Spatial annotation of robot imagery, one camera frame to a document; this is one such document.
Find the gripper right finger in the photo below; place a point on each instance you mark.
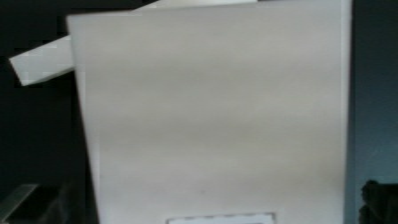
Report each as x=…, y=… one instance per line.
x=379, y=210

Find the small white tagged block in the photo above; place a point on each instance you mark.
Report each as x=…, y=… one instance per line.
x=214, y=94

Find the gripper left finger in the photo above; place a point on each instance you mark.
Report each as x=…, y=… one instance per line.
x=15, y=200

